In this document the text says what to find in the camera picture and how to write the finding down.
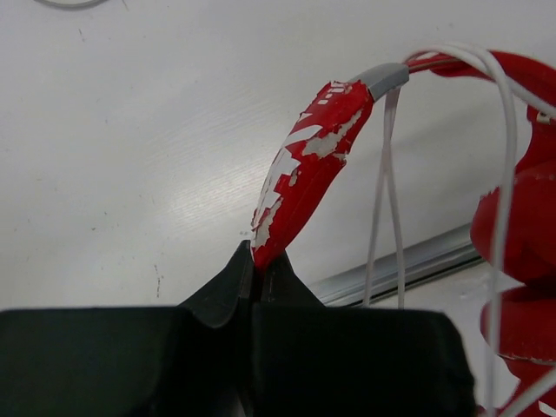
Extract white headphone cable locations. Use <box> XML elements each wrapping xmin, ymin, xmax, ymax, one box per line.
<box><xmin>362</xmin><ymin>42</ymin><xmax>556</xmax><ymax>417</ymax></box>

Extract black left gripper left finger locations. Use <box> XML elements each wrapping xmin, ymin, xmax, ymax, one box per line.
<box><xmin>1</xmin><ymin>242</ymin><xmax>253</xmax><ymax>416</ymax></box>

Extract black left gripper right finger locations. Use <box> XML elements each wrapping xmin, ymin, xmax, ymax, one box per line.
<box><xmin>251</xmin><ymin>255</ymin><xmax>477</xmax><ymax>416</ymax></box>

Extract red headphones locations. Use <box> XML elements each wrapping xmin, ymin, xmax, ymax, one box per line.
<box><xmin>250</xmin><ymin>43</ymin><xmax>555</xmax><ymax>416</ymax></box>

